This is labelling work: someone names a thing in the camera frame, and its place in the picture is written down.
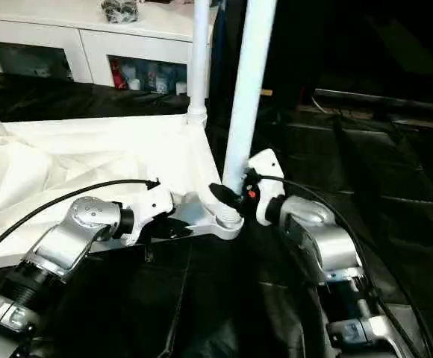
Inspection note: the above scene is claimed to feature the white plastic table top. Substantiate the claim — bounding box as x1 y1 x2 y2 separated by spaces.
0 112 245 271

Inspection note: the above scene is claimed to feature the black plastic mat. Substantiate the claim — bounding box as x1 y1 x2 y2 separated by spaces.
0 71 433 358

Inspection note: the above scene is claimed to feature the small red bottle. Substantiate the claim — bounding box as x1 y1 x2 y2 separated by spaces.
110 61 122 89

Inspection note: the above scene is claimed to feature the white glass-door cabinet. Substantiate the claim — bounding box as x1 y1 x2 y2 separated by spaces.
0 0 219 98

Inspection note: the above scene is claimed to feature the dark patterned jar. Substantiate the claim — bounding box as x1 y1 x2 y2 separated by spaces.
101 0 140 23

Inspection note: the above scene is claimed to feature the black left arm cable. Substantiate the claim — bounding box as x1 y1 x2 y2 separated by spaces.
0 178 161 271

